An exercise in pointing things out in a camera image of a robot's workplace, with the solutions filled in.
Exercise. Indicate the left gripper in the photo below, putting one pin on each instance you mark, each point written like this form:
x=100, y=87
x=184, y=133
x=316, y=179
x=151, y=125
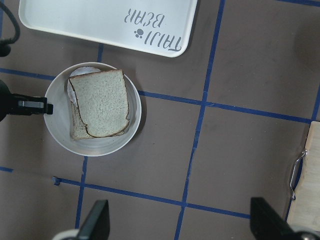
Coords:
x=24, y=105

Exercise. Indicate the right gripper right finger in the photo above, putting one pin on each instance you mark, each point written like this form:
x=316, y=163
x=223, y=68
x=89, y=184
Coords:
x=265, y=223

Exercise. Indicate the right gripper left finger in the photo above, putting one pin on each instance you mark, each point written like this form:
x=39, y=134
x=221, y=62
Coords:
x=97, y=224

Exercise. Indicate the bread slice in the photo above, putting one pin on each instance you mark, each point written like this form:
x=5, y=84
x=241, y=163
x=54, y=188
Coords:
x=78, y=129
x=102, y=101

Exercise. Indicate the bread slice on plate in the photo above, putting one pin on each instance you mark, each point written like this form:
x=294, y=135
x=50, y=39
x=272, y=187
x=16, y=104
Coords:
x=78, y=129

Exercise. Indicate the wooden cutting board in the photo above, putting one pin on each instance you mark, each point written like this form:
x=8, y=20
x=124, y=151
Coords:
x=304, y=210

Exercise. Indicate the fried egg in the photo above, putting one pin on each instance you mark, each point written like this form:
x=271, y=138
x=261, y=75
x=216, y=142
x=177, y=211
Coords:
x=77, y=72

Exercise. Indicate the white bear tray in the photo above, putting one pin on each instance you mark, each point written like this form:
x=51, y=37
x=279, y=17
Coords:
x=159, y=27

